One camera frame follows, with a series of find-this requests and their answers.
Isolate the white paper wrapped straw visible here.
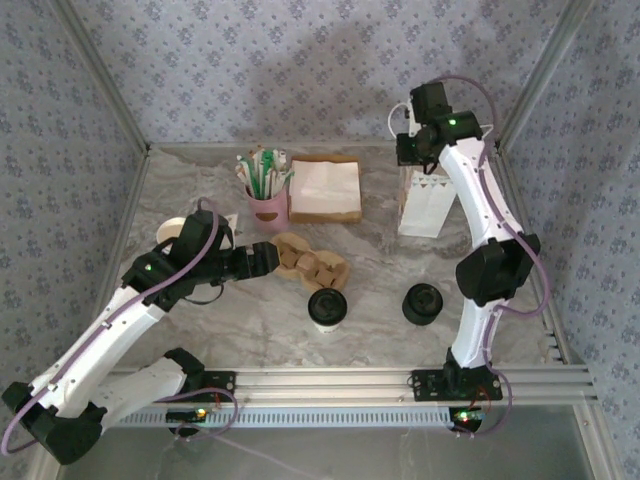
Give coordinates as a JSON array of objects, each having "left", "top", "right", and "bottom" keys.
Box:
[{"left": 235, "top": 153, "right": 259, "bottom": 196}]

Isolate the stack of napkins in box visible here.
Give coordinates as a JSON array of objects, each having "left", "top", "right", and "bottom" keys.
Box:
[{"left": 288, "top": 156, "right": 364, "bottom": 226}]

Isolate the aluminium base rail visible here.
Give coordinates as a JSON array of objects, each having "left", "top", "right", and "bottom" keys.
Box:
[{"left": 52, "top": 366, "right": 599, "bottom": 407}]

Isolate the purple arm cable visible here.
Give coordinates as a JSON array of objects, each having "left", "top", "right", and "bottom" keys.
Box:
[
  {"left": 432, "top": 74, "right": 551, "bottom": 441},
  {"left": 0, "top": 197, "right": 239, "bottom": 457}
]

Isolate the aluminium right side rail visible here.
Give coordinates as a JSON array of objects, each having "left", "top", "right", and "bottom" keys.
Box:
[{"left": 494, "top": 142, "right": 576, "bottom": 369}]

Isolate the grey slotted cable duct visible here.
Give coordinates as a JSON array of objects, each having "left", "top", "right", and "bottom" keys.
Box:
[{"left": 104, "top": 407, "right": 454, "bottom": 430}]

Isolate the aluminium corner post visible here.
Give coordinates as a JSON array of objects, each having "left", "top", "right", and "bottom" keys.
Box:
[
  {"left": 52, "top": 0, "right": 151, "bottom": 154},
  {"left": 497, "top": 0, "right": 599, "bottom": 151}
]

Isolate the right small circuit board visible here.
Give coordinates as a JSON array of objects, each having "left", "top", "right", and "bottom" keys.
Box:
[{"left": 451, "top": 408, "right": 489, "bottom": 427}]

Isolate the green and white wrapped straw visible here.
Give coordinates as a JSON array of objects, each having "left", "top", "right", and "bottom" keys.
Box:
[{"left": 252, "top": 148, "right": 277, "bottom": 199}]

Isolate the aluminium right corner post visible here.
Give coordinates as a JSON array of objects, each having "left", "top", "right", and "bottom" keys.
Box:
[{"left": 497, "top": 0, "right": 599, "bottom": 151}]

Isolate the aluminium left corner post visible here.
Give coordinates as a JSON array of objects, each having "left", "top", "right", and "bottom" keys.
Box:
[{"left": 52, "top": 0, "right": 151, "bottom": 154}]

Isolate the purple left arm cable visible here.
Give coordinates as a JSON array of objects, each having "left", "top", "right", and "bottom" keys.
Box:
[{"left": 0, "top": 197, "right": 239, "bottom": 457}]

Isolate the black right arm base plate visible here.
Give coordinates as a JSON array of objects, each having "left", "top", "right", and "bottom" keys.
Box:
[{"left": 410, "top": 368, "right": 504, "bottom": 402}]

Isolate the white printed paper gift bag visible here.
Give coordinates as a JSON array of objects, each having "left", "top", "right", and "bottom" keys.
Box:
[{"left": 388, "top": 102, "right": 457, "bottom": 239}]

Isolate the brown pulp cup carrier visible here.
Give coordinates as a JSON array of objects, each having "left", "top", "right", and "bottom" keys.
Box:
[{"left": 269, "top": 232, "right": 350, "bottom": 296}]

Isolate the pink straw holder cup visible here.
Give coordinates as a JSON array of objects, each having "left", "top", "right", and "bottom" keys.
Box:
[{"left": 244, "top": 187, "right": 291, "bottom": 234}]

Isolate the stack of black cup lids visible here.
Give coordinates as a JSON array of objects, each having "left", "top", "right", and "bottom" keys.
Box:
[{"left": 402, "top": 283, "right": 445, "bottom": 327}]

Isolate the black cup lid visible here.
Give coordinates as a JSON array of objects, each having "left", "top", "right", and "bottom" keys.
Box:
[{"left": 307, "top": 288, "right": 349, "bottom": 324}]

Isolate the stack of paper cups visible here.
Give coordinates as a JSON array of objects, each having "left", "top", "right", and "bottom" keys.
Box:
[{"left": 155, "top": 217, "right": 185, "bottom": 247}]

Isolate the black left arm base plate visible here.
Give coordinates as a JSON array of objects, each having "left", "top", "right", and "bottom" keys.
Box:
[{"left": 189, "top": 371, "right": 237, "bottom": 404}]

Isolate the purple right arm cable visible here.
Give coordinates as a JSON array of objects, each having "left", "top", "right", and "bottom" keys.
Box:
[{"left": 432, "top": 74, "right": 551, "bottom": 441}]

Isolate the white napkin stack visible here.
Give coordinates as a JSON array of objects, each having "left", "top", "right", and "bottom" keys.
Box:
[{"left": 291, "top": 159, "right": 362, "bottom": 215}]

